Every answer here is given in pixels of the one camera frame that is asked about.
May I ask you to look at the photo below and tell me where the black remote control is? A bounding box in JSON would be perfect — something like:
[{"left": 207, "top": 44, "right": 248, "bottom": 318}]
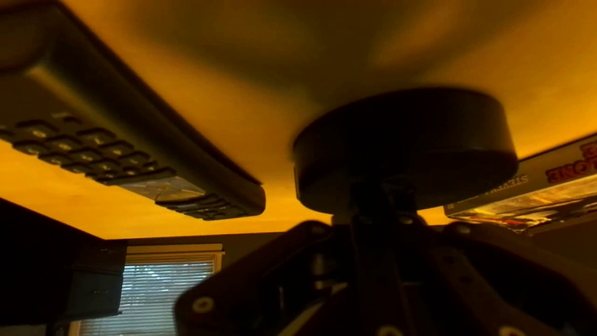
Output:
[{"left": 0, "top": 0, "right": 265, "bottom": 221}]

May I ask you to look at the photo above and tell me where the dark dresser by window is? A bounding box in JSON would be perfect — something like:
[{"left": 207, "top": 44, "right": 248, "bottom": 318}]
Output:
[{"left": 0, "top": 200, "right": 127, "bottom": 326}]

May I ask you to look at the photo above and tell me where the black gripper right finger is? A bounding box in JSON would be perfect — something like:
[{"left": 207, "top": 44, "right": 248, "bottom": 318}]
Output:
[{"left": 427, "top": 223, "right": 597, "bottom": 336}]

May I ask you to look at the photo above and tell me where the window with white frame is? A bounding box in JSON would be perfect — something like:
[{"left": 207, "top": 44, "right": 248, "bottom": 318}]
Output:
[{"left": 69, "top": 243, "right": 224, "bottom": 336}]

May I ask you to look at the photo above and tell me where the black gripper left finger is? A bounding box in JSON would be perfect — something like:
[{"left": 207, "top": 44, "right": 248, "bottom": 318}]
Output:
[{"left": 174, "top": 221, "right": 349, "bottom": 336}]

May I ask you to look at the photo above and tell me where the small orange box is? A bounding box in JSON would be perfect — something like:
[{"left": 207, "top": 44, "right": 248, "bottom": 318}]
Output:
[{"left": 444, "top": 135, "right": 597, "bottom": 230}]

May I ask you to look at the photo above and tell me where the table lamp with white shade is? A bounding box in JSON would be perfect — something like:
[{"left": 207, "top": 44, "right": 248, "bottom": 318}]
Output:
[{"left": 293, "top": 87, "right": 519, "bottom": 215}]

